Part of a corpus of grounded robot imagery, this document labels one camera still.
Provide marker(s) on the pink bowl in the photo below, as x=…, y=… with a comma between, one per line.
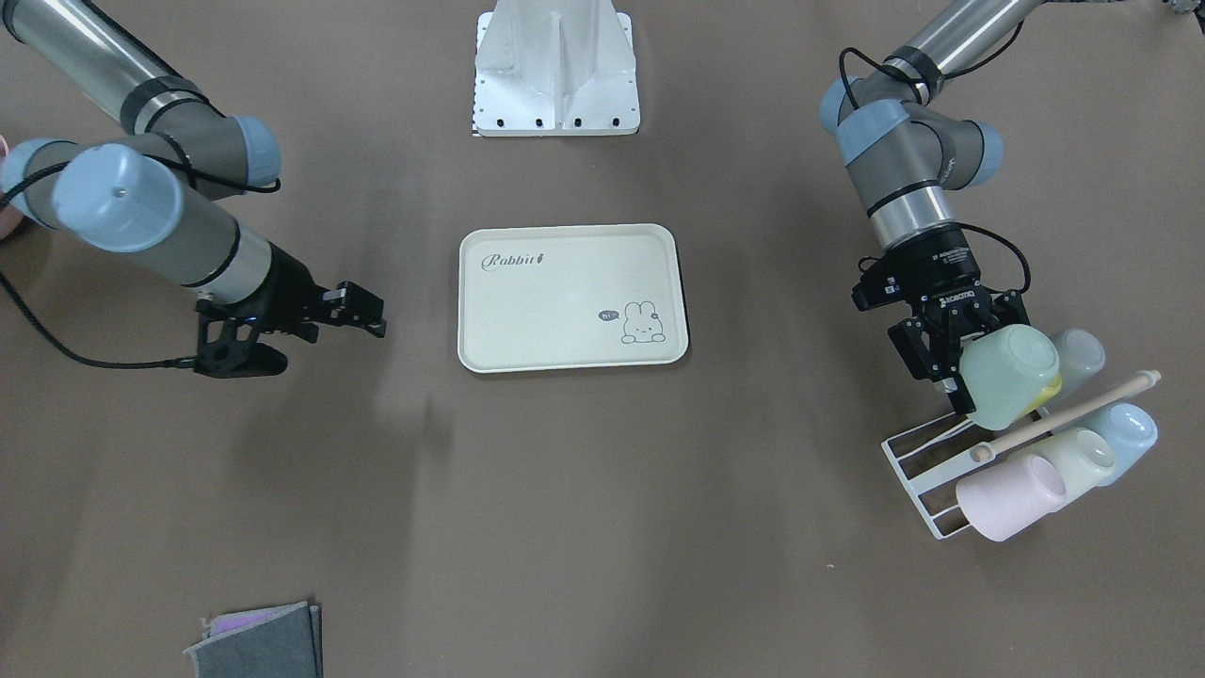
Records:
x=11, y=219

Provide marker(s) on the mint green cup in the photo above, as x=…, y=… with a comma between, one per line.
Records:
x=1004, y=371

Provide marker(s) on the grey cup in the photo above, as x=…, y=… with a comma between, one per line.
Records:
x=1081, y=357

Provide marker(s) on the folded grey cloth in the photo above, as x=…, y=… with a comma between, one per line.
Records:
x=276, y=641

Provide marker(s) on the white wire cup rack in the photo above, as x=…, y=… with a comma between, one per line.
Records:
x=927, y=462

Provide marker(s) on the cream white cup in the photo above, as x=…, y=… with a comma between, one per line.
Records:
x=1081, y=457

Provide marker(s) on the light blue cup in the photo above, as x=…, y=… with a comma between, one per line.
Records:
x=1129, y=430

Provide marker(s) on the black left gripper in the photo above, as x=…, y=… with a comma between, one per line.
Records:
x=941, y=266

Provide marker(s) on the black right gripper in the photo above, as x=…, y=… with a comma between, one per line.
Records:
x=287, y=291

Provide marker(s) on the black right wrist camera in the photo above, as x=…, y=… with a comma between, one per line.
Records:
x=228, y=344

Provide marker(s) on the yellow cup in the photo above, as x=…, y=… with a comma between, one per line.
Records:
x=1048, y=392

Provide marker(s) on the cream rabbit print tray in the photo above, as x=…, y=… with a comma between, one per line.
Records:
x=568, y=297

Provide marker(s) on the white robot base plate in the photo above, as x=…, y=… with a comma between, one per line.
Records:
x=553, y=69

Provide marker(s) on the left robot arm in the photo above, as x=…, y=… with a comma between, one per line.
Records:
x=903, y=158

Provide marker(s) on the pink cup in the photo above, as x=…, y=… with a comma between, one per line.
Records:
x=1002, y=500

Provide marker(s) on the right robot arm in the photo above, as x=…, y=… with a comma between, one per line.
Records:
x=152, y=195

